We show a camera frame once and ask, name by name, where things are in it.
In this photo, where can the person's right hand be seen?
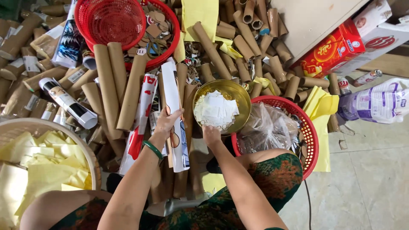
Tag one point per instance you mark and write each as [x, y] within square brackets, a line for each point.
[211, 135]

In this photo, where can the person's left hand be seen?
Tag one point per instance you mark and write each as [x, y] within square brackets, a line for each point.
[165, 124]

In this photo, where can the person's right fingers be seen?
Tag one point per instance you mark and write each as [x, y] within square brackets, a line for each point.
[211, 127]

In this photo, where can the white cartoon poster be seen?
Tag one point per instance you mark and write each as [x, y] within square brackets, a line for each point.
[176, 140]

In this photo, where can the pile of white paper slips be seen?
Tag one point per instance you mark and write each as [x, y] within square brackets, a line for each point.
[215, 108]

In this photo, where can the gold metal bowl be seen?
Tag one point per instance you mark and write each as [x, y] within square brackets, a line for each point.
[236, 95]

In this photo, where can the clear plastic bag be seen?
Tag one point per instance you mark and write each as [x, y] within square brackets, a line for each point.
[266, 129]

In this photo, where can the green jade bangle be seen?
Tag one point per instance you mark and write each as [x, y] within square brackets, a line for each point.
[153, 149]

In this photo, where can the red and white rolled poster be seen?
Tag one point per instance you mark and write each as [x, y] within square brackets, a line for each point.
[142, 121]

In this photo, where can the person's green patterned dress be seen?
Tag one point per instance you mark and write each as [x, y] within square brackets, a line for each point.
[271, 182]

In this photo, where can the heap of brown cardboard tubes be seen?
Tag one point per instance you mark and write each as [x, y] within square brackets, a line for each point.
[246, 48]

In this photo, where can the grey metal stool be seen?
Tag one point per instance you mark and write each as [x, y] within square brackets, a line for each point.
[172, 206]

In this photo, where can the red basket with cardboard tags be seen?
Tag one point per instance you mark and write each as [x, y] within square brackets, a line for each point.
[171, 48]

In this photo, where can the large red plastic basket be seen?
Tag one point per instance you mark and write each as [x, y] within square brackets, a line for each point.
[306, 127]

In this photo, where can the flat yellow paper sheet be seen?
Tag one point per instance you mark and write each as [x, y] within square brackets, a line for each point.
[199, 19]

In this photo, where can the folded yellow paper sheets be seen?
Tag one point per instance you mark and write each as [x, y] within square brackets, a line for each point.
[321, 127]

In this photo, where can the pile of brown cardboard tags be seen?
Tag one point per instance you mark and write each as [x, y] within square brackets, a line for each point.
[156, 27]

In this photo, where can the red and white drink can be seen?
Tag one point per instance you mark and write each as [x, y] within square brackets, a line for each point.
[344, 85]

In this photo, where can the beige wooden board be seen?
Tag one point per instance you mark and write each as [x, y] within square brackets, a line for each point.
[306, 22]

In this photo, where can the red cardboard carton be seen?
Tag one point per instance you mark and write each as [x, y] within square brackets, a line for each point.
[332, 51]

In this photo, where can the black and white rolled poster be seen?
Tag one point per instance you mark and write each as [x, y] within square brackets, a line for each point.
[68, 103]

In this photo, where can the small empty red plastic basket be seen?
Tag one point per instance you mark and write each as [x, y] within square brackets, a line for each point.
[110, 22]

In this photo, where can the white and purple plastic bag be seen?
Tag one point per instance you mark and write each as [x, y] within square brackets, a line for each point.
[374, 102]

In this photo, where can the blue and white rolled poster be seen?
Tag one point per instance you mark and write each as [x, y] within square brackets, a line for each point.
[67, 44]

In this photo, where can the pile of yellow paper sheets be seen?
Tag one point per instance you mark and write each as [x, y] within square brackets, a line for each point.
[41, 166]

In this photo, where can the white cardboard carton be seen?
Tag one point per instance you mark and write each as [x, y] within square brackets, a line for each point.
[383, 35]

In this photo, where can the heap of wrapped brown parcels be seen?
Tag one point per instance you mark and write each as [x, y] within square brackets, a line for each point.
[22, 64]

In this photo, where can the beige woven basket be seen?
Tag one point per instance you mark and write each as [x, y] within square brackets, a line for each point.
[9, 127]

